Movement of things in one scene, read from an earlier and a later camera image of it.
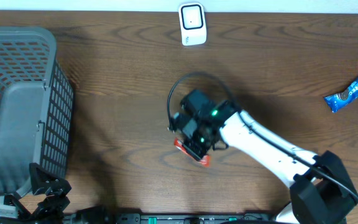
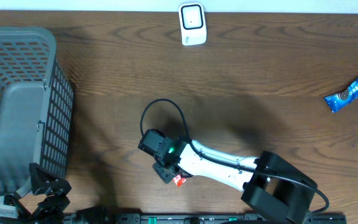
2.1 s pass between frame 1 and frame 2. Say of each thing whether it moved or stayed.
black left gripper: stayed
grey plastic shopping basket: stayed
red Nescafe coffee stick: moved
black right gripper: moved
